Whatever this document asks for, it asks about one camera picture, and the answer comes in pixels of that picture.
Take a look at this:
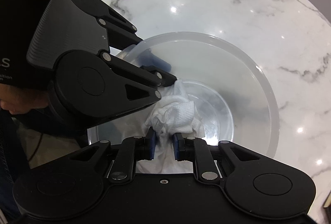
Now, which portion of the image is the white cloth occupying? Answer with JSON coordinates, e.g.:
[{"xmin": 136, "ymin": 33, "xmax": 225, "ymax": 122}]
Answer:
[{"xmin": 136, "ymin": 79, "xmax": 205, "ymax": 174}]

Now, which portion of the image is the clear plastic bowl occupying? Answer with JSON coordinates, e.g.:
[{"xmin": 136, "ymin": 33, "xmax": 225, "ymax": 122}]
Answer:
[{"xmin": 87, "ymin": 31, "xmax": 281, "ymax": 160}]

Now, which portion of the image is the person's hand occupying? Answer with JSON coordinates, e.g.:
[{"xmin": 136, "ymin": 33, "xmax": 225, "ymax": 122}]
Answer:
[{"xmin": 0, "ymin": 84, "xmax": 48, "ymax": 115}]

